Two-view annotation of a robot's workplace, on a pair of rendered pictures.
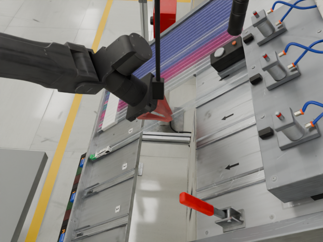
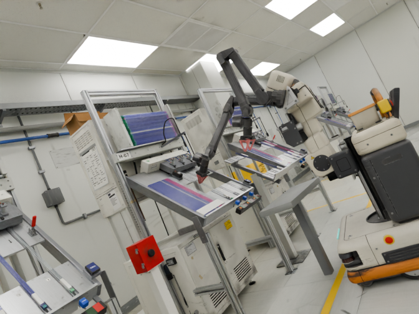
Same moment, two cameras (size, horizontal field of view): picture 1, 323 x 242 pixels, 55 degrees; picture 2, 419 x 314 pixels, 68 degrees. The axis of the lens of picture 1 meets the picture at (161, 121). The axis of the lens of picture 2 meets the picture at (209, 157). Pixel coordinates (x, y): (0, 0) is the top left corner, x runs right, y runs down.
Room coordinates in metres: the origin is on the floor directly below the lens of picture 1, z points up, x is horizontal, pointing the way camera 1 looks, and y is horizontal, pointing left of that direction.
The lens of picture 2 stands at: (2.38, 1.33, 0.91)
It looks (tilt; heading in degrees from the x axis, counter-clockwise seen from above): 4 degrees up; 212
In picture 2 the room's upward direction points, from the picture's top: 25 degrees counter-clockwise
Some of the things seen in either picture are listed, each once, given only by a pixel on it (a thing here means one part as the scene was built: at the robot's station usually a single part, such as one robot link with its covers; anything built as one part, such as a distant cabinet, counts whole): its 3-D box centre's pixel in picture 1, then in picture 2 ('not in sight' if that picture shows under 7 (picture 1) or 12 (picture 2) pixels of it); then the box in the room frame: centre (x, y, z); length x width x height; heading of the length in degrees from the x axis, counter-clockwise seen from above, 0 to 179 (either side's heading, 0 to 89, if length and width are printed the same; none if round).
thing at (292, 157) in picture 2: not in sight; (267, 180); (-0.98, -0.15, 0.65); 1.01 x 0.73 x 1.29; 86
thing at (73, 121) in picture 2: not in sight; (103, 115); (0.51, -0.61, 1.82); 0.68 x 0.30 x 0.20; 176
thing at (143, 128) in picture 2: not in sight; (147, 129); (0.42, -0.31, 1.52); 0.51 x 0.13 x 0.27; 176
